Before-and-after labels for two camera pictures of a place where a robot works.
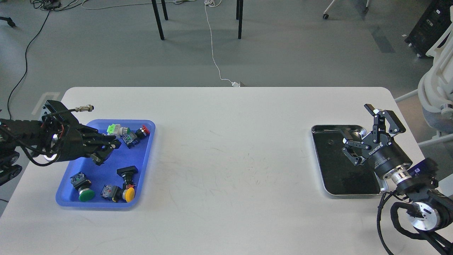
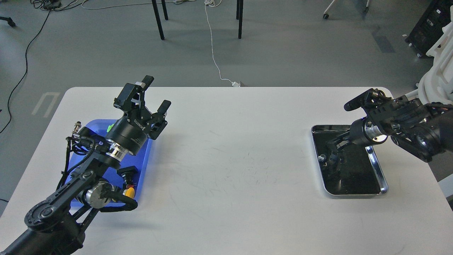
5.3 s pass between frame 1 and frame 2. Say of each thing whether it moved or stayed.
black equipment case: stayed
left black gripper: moved
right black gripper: moved
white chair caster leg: stayed
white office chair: stayed
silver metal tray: stayed
